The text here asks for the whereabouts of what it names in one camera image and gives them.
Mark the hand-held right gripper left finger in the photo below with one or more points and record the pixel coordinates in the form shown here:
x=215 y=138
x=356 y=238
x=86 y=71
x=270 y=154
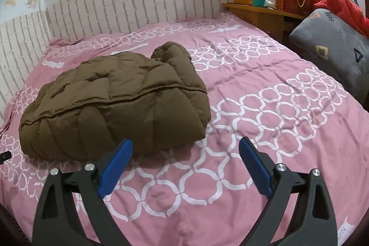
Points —
x=115 y=168

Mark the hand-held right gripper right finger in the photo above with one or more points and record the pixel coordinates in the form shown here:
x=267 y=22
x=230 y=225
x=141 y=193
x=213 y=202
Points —
x=256 y=168

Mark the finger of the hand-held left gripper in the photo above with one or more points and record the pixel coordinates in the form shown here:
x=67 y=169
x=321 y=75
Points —
x=5 y=156

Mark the brown puffer jacket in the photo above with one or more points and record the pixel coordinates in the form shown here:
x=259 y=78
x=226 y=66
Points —
x=115 y=107

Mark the pink patterned bed sheet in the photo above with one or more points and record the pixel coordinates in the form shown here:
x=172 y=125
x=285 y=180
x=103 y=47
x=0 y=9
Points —
x=245 y=125

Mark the grey cushion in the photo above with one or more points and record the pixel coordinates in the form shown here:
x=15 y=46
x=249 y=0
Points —
x=331 y=47

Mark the wooden headboard shelf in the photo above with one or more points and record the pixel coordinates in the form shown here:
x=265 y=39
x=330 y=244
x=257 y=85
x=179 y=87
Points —
x=259 y=18

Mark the small red box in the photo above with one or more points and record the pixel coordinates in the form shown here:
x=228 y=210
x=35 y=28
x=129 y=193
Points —
x=280 y=3

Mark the red blanket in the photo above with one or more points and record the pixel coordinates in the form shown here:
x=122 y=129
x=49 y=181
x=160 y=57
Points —
x=346 y=9

